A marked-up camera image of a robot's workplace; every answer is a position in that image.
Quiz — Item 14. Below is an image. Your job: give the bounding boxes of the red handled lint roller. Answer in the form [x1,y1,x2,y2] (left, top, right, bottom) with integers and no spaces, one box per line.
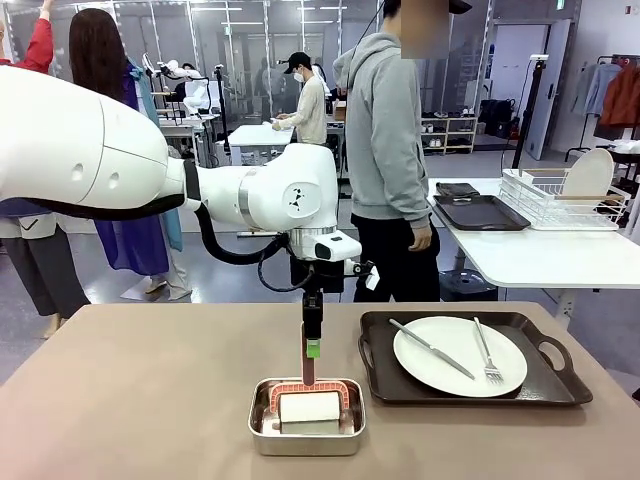
[269,322,354,424]

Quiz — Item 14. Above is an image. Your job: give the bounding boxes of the grey door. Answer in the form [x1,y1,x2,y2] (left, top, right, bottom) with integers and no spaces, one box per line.
[522,18,572,161]

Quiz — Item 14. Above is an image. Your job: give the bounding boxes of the white side table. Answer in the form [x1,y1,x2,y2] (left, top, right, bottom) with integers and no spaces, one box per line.
[427,177,640,329]

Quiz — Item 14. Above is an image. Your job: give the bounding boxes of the person red sleeve denim apron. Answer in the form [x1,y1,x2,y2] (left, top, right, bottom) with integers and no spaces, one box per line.
[0,0,92,341]

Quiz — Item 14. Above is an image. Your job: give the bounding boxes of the white shoe rack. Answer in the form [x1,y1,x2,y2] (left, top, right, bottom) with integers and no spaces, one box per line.
[419,115,479,155]

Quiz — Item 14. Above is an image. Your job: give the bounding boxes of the black clothes rack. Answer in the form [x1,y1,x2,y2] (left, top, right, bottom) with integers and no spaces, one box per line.
[564,53,640,166]

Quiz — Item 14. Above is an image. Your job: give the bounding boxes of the silver fork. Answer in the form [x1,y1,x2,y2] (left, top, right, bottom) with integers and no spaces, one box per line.
[472,316,504,386]

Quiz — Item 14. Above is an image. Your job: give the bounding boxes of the grey blue shirt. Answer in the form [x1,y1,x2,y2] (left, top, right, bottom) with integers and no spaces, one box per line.
[582,62,624,119]

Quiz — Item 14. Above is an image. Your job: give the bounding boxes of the black tripod stand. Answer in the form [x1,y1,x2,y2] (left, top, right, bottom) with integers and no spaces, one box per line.
[510,54,549,171]

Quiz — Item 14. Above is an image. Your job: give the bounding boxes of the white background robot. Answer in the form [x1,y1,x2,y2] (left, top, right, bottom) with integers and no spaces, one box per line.
[144,52,212,121]

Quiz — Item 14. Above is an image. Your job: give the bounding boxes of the person's right hand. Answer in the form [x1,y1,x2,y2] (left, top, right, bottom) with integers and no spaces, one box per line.
[408,223,433,253]

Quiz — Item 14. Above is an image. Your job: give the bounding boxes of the person in grey hoodie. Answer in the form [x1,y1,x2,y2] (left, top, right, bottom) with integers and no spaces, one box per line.
[332,0,474,304]

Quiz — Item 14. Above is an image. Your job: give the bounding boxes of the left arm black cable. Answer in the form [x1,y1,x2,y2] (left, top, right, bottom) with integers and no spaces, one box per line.
[0,192,315,294]

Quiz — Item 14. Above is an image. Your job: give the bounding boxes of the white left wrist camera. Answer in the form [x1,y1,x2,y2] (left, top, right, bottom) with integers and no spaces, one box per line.
[344,259,381,291]

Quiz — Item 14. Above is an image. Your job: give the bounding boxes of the white background table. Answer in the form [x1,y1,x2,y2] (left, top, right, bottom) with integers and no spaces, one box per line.
[227,123,301,169]

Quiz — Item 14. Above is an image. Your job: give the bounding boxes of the person's right forearm grey sleeve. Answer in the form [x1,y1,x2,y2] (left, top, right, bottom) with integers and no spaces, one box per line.
[393,164,432,231]

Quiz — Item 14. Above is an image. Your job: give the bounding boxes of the white wire dish rack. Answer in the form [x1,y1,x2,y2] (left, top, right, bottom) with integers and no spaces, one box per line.
[499,168,632,232]

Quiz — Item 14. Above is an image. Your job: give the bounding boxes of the black round stool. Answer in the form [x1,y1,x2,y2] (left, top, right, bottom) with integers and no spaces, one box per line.
[439,268,500,303]

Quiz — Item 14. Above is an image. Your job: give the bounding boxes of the masked man beige sweater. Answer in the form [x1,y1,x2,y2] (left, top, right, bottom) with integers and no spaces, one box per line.
[272,51,330,147]

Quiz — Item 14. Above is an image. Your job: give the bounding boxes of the rectangular metal container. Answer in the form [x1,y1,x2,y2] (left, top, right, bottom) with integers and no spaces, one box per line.
[248,377,368,458]

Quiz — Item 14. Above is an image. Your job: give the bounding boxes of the dark brown plastic tray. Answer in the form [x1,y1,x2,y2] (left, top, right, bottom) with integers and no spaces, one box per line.
[358,310,594,407]
[432,193,532,232]

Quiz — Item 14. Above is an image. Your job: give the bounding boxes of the silver table knife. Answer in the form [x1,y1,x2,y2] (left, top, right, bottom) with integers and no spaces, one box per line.
[389,318,476,380]

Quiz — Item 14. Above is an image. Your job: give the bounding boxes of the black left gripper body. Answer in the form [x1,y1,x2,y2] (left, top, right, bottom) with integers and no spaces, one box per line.
[289,257,347,296]

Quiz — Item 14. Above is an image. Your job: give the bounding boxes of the black bags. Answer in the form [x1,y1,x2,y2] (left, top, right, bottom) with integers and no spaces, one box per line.
[478,98,516,139]

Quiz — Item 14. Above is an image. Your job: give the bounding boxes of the long haired woman blue robe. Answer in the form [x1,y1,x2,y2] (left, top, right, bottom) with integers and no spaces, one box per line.
[68,7,190,301]

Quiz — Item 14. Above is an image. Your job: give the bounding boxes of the orange jacket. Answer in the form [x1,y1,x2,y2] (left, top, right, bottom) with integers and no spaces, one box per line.
[598,63,640,129]

